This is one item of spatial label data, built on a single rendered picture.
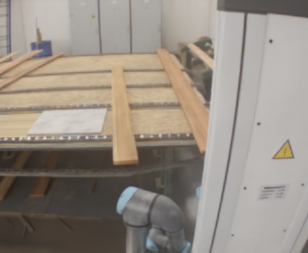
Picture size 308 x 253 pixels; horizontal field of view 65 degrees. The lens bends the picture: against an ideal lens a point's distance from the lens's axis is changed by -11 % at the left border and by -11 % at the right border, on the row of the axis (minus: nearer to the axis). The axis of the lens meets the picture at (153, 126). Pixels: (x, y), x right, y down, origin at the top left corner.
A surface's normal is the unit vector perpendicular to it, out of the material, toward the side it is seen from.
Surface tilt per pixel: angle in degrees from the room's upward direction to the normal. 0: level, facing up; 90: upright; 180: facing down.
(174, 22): 88
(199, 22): 87
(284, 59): 90
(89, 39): 90
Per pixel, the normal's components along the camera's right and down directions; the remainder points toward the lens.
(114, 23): 0.05, 0.44
